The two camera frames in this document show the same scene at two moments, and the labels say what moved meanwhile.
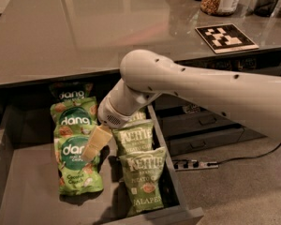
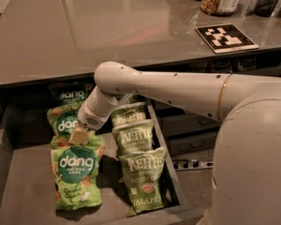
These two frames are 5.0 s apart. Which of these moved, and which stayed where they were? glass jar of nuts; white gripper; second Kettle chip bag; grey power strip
Moved: white gripper
Stayed: second Kettle chip bag; glass jar of nuts; grey power strip
